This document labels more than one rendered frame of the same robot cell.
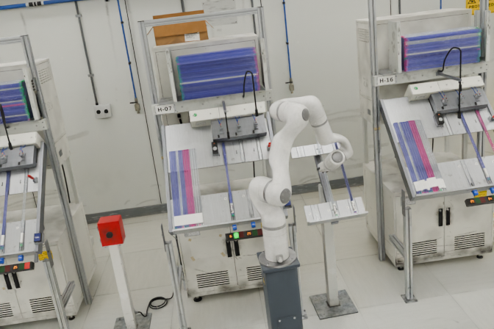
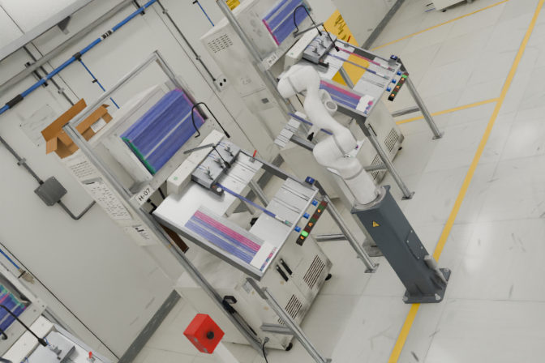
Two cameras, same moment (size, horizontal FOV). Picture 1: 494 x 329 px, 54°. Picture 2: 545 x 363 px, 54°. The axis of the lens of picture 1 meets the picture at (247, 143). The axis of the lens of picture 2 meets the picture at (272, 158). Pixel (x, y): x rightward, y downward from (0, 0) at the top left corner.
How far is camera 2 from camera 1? 174 cm
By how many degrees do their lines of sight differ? 35
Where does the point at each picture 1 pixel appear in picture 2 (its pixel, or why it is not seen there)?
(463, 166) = (366, 80)
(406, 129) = not seen: hidden behind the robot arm
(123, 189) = not seen: outside the picture
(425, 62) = (285, 30)
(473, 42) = (298, 1)
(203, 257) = not seen: hidden behind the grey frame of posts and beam
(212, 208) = (268, 232)
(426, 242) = (375, 159)
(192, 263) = (268, 312)
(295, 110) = (310, 70)
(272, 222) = (357, 166)
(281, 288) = (392, 215)
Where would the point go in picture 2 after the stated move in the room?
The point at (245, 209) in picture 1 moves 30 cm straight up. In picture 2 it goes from (289, 211) to (260, 173)
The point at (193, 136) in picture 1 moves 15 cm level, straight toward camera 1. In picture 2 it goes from (187, 198) to (203, 194)
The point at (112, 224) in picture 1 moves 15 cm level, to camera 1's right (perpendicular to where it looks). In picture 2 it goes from (205, 322) to (222, 299)
